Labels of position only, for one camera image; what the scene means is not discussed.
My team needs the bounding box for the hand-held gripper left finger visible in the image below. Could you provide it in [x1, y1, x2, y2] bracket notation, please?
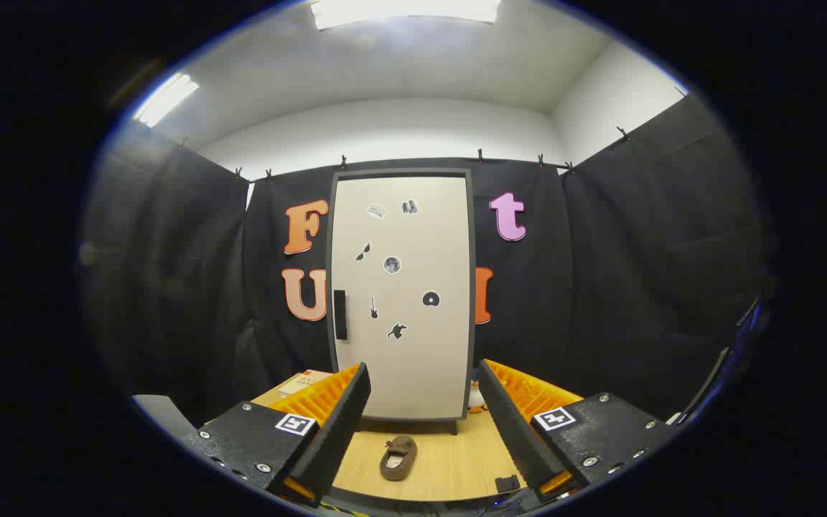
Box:
[182, 363, 372, 507]

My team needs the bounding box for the beige cover book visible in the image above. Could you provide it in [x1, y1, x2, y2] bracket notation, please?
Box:
[277, 370, 334, 398]

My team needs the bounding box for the grey curved panel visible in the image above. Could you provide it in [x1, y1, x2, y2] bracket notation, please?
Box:
[132, 394, 197, 440]

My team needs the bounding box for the long ceiling light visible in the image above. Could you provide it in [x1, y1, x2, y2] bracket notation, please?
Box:
[134, 73, 200, 129]

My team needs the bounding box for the black backdrop cloth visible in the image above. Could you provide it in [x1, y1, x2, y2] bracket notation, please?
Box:
[80, 93, 773, 432]

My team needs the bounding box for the wide ceiling light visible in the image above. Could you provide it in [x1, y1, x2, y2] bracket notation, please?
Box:
[311, 0, 502, 31]

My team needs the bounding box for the brown fuzzy shoe with bow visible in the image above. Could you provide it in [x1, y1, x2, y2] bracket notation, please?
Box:
[379, 435, 419, 482]

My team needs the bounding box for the dark grey shoe cabinet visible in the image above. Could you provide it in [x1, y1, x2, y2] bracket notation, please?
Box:
[326, 169, 476, 435]

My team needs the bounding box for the row of black cloth clips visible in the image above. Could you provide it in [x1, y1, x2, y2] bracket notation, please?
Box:
[177, 86, 688, 180]

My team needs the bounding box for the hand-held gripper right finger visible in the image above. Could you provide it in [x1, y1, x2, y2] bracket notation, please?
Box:
[477, 359, 680, 503]

